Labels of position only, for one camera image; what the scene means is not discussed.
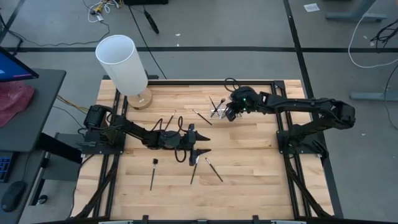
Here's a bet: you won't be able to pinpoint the black aluminium table frame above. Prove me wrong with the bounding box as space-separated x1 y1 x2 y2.
70 74 345 224

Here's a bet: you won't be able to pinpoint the dark grey side desk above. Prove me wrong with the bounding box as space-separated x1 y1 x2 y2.
0 148 48 224

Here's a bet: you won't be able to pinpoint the black computer monitor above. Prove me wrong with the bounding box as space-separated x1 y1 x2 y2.
0 46 40 83

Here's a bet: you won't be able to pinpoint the long black floor cable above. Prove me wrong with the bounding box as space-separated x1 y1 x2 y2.
0 18 111 47

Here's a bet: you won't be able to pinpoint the white floor cable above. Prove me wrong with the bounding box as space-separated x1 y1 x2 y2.
347 0 398 68

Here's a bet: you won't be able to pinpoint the white shade wooden base lamp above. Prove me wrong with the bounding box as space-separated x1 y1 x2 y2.
95 34 154 110

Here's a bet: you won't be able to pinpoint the thick round-head makeup brush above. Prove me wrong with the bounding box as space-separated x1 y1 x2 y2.
210 98 227 118

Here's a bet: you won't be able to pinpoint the curved black floor cable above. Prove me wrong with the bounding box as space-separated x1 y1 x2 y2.
384 63 398 130

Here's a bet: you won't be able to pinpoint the square-head black brush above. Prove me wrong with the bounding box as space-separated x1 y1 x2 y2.
149 158 159 192

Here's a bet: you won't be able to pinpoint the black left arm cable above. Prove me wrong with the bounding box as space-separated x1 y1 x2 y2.
150 114 188 164

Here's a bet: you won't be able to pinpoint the black desk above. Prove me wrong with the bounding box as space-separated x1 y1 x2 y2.
0 68 67 153

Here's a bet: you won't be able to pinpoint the black handheld floor device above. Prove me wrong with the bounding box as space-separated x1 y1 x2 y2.
143 11 160 34

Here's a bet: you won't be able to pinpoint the black box on floor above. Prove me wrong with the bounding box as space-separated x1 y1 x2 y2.
123 0 169 6

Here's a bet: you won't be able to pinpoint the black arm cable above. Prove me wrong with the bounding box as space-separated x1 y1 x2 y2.
223 77 241 93
150 114 188 164

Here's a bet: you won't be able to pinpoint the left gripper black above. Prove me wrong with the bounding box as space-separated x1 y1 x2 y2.
183 123 213 167

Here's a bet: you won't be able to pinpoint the long thin black makeup brush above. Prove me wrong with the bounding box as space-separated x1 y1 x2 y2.
208 95 218 113

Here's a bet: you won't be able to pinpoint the red cloth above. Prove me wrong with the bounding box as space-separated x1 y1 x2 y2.
0 81 36 128

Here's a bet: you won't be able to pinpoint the black keyboard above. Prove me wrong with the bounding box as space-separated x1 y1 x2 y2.
0 151 15 184

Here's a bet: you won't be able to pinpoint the thin black power cord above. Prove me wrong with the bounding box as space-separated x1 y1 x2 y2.
128 5 168 80

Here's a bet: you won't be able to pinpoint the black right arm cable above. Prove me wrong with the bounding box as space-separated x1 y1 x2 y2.
223 77 241 93

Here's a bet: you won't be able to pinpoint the yellow cables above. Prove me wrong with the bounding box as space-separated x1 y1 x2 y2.
55 95 90 113

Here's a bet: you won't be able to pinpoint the black cable bundle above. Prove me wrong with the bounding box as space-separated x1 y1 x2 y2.
369 18 398 44

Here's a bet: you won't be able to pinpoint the black computer mouse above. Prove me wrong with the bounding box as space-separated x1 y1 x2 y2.
1 180 27 213

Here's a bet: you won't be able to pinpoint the grey desk foot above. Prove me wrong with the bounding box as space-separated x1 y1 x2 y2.
349 90 398 102

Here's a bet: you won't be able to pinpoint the grey desk leg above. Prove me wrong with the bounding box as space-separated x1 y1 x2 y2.
325 0 388 22

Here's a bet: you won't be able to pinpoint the white cable bundle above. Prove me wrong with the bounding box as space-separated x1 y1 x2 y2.
82 0 122 24

